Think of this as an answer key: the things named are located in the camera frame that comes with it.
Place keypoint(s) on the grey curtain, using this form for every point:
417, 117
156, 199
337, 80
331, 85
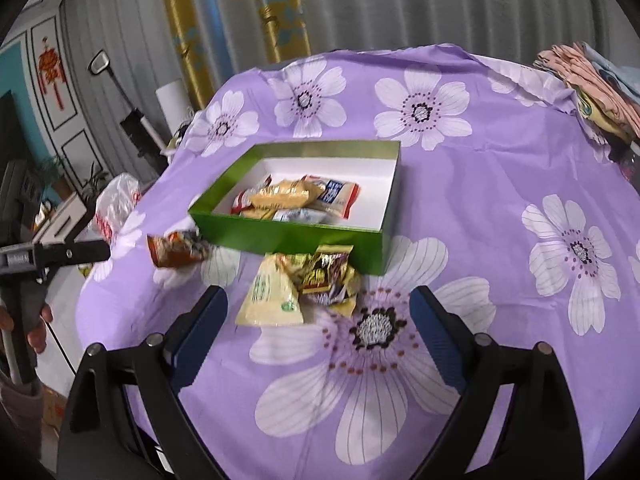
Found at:
450, 5

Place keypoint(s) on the dark brown gold packet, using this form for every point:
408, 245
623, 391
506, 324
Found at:
325, 270

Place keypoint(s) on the pale yellow green-label packet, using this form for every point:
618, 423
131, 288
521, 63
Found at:
270, 300

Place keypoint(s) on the red snack packet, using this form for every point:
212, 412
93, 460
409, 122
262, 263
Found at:
242, 203

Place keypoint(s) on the white board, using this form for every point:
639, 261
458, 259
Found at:
172, 105

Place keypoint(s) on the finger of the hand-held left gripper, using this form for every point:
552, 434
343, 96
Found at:
75, 252

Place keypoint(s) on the person's left hand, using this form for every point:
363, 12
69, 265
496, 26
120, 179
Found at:
40, 330

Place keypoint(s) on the black floor stand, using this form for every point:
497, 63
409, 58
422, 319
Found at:
135, 125

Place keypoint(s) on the green cardboard box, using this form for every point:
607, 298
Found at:
300, 242

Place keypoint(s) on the person's left forearm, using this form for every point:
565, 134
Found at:
17, 410

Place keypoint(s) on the red knot wall decoration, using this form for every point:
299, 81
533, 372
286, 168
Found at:
50, 67

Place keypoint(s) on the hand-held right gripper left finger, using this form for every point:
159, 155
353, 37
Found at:
200, 340

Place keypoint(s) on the pink patterned folded clothes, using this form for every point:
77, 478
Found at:
590, 85

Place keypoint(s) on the large tan snack packet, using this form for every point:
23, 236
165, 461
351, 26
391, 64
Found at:
285, 192

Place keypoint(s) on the white low cabinet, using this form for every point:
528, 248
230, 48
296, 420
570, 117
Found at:
60, 220

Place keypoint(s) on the potted plant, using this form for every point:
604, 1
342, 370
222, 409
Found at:
57, 172
95, 177

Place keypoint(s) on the white and grey snack packet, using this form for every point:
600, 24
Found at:
300, 216

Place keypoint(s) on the orange snack packet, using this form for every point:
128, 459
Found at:
175, 250

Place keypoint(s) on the yellow patterned curtain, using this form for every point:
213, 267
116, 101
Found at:
280, 10
195, 25

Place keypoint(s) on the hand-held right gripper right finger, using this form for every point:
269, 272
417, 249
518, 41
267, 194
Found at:
435, 340

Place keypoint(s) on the yellow snack packet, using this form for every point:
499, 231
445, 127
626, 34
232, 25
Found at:
257, 213

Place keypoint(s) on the white and blue snack packet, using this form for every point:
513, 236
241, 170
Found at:
337, 195

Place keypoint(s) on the white plastic bag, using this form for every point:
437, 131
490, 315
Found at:
117, 200

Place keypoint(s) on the purple floral tablecloth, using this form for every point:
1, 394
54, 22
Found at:
475, 185

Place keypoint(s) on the light blue folded cloth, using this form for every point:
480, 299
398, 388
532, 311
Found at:
620, 75

